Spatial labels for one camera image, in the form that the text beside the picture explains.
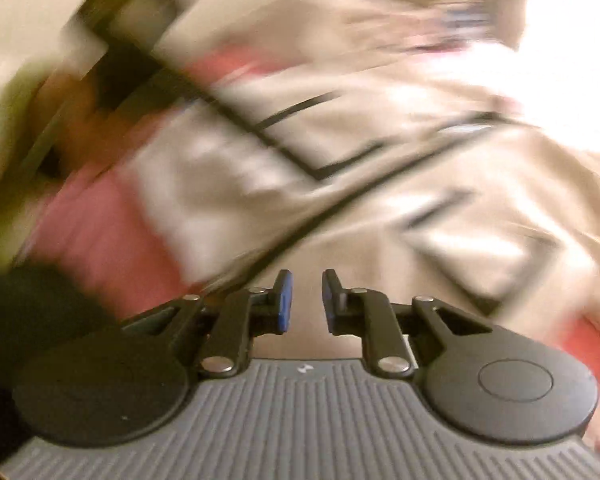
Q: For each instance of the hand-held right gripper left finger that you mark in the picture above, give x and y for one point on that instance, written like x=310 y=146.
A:
x=283 y=305

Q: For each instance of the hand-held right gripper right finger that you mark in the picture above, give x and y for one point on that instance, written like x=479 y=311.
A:
x=330 y=305

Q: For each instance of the beige zip jacket black trim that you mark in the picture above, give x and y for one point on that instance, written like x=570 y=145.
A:
x=380 y=185

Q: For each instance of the red floral blanket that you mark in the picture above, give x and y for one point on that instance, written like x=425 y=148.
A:
x=90 y=230

